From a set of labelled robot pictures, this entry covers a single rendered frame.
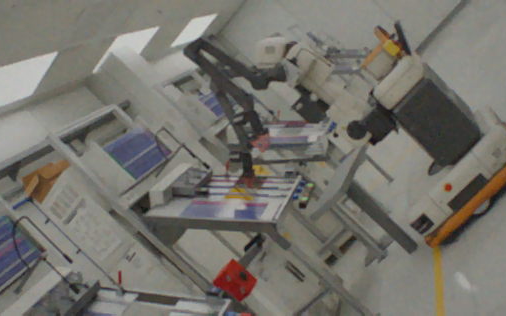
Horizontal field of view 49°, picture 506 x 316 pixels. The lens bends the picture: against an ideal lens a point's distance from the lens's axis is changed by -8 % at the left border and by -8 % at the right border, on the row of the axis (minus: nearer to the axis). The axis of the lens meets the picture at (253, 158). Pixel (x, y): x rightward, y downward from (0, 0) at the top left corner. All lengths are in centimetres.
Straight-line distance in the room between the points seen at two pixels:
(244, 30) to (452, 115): 859
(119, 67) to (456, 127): 467
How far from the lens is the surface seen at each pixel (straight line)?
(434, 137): 280
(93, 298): 235
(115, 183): 324
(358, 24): 1073
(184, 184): 336
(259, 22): 1103
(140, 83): 667
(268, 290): 307
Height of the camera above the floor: 105
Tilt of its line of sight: 1 degrees down
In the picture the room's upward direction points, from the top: 47 degrees counter-clockwise
